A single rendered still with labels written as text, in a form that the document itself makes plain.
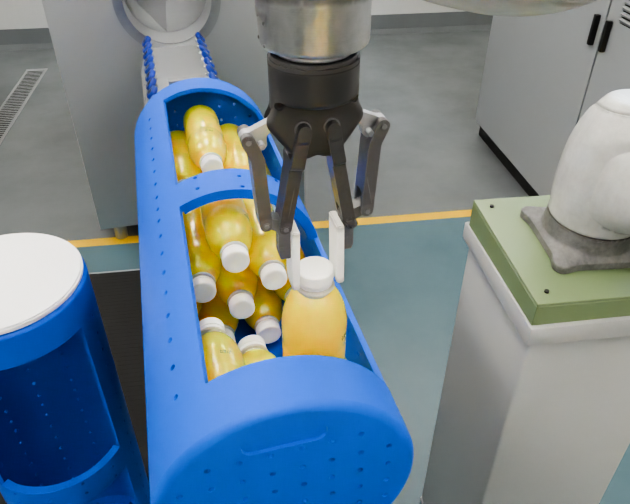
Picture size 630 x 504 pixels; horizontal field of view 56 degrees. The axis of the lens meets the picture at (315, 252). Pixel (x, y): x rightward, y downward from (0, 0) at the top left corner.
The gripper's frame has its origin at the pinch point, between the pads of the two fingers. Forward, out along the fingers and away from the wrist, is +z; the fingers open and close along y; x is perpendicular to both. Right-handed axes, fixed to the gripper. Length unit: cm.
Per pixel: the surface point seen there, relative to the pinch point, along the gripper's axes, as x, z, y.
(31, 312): -33, 28, 38
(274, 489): 11.5, 20.9, 7.5
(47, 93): -410, 131, 95
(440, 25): -482, 129, -248
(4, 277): -43, 28, 43
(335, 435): 11.5, 14.2, 1.0
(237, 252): -21.4, 14.4, 5.7
